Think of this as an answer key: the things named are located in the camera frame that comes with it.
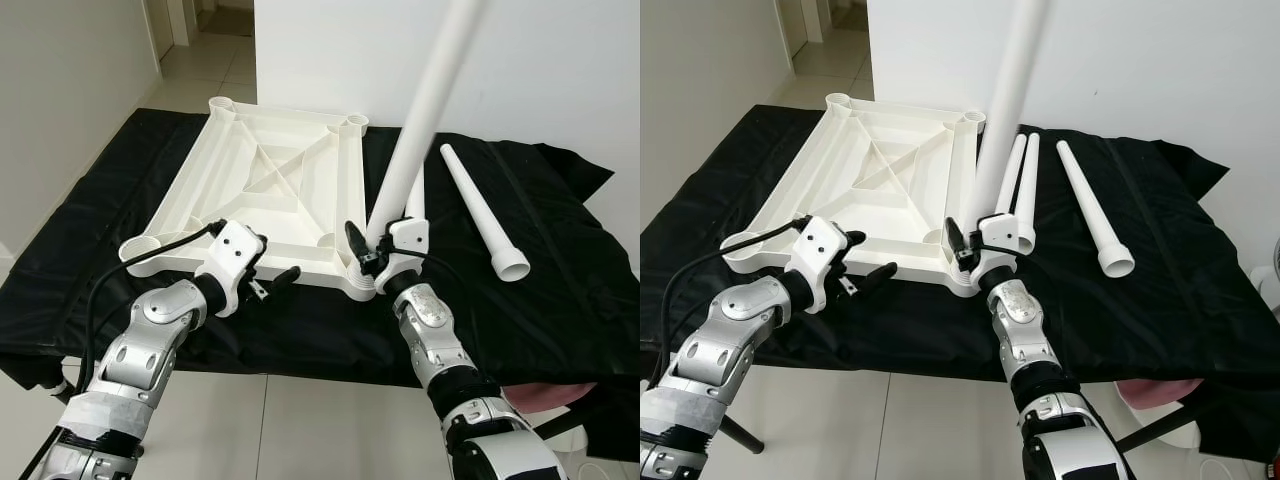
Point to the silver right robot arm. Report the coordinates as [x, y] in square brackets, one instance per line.
[430, 330]
[1020, 320]

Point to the black table cloth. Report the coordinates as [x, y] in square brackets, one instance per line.
[560, 300]
[1180, 300]

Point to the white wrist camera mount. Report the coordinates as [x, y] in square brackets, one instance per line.
[1003, 235]
[235, 250]
[820, 245]
[408, 238]

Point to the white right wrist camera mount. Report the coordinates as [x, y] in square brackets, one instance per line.
[1003, 235]
[408, 238]

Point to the pink stool seat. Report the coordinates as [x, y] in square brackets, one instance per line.
[550, 395]
[1160, 390]

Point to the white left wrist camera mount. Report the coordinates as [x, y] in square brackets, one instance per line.
[235, 250]
[820, 245]

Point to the white plastic table leg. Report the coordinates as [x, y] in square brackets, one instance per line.
[1031, 190]
[1010, 100]
[480, 210]
[416, 200]
[1090, 205]
[430, 110]
[1014, 170]

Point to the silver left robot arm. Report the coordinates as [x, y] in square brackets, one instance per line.
[740, 340]
[150, 340]

